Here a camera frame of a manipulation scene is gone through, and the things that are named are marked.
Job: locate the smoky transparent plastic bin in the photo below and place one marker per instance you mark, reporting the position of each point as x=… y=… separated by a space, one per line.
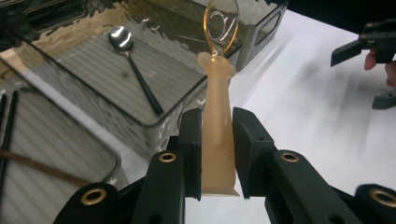
x=93 y=77
x=46 y=130
x=267 y=28

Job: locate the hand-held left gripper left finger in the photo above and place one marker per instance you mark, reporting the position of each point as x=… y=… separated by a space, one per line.
x=192 y=155

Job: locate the stainless steel spoon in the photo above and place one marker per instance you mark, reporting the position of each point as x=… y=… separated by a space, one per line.
x=120 y=39

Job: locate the black chopstick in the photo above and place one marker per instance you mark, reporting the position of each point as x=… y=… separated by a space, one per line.
x=2 y=105
x=9 y=130

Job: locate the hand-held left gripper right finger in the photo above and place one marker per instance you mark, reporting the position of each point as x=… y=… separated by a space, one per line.
x=252 y=149

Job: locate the brown wooden chopstick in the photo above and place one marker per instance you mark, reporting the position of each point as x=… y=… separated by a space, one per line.
x=46 y=168

